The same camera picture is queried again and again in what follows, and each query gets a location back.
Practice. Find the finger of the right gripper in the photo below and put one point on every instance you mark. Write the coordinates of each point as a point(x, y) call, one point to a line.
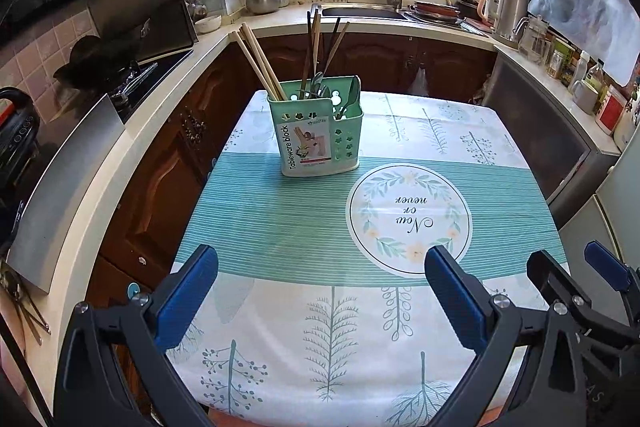
point(557, 286)
point(619, 276)

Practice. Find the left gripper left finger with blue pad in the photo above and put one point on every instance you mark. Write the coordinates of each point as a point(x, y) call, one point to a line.
point(90, 388)

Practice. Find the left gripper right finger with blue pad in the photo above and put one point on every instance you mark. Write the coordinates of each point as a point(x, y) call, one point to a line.
point(550, 389)

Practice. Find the green plastic utensil holder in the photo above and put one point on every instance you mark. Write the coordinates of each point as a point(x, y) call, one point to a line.
point(310, 140)

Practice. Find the metal spoon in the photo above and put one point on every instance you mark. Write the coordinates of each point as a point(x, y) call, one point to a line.
point(353, 95)

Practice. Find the light chopstick red end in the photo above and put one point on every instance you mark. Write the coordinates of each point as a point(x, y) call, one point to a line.
point(246, 31)

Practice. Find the light wooden chopstick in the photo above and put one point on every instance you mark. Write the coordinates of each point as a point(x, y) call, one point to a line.
point(256, 63)

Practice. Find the black chopstick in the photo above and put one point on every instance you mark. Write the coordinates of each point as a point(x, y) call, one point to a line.
point(329, 50)

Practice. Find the dark wood cabinets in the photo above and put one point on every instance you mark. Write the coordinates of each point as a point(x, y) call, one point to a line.
point(142, 238)

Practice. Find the leaf print tablecloth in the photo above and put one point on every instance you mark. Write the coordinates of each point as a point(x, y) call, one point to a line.
point(320, 314)

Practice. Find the plastic bag on cabinet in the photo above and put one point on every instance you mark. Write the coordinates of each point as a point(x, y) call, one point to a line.
point(419, 86)

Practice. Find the glass pitcher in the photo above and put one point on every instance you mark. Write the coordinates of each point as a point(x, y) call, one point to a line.
point(533, 43)

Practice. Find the steel electric kettle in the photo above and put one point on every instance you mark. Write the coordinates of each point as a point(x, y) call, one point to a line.
point(505, 17)

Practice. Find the black gas stove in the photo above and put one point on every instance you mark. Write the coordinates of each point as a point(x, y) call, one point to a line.
point(141, 80)

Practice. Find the red frying pan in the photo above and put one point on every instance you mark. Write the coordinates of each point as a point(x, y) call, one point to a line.
point(435, 9)

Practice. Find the black wok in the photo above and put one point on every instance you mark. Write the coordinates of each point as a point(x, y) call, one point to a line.
point(94, 61)

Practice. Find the steel sink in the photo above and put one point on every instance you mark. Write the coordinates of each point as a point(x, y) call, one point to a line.
point(361, 12)

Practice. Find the white small bowl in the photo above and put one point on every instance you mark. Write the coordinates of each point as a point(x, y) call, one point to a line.
point(208, 24)

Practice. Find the steel appliance side panel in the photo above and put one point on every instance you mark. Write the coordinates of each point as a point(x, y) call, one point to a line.
point(155, 27)

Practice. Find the steel mixing bowl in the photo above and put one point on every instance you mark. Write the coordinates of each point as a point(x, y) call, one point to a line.
point(262, 7)

